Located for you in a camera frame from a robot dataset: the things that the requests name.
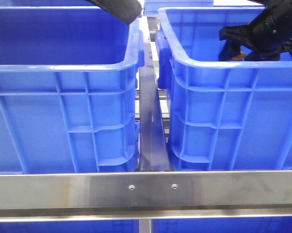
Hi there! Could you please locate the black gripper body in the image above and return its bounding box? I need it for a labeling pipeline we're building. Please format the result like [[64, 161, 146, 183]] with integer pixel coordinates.
[[218, 0, 292, 61]]

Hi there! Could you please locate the distant blue crate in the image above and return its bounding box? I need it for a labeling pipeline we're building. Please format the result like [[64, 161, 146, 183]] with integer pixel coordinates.
[[144, 0, 214, 15]]

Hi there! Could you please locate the blue crate with buttons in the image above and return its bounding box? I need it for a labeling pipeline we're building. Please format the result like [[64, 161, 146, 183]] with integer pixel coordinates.
[[0, 6, 144, 175]]

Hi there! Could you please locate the steel rack front rail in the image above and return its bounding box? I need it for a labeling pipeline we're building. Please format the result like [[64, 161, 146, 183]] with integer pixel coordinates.
[[0, 170, 292, 222]]

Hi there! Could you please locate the steel rack divider bar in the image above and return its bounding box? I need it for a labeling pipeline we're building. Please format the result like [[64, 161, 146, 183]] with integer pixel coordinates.
[[139, 16, 170, 171]]

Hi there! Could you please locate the blue crate below rail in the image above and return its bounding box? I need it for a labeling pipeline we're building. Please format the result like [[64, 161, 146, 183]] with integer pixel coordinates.
[[0, 220, 139, 233], [153, 216, 292, 233]]

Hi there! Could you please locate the blue crate at left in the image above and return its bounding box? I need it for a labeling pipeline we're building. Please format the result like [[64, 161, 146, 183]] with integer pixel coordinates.
[[156, 7, 292, 171]]

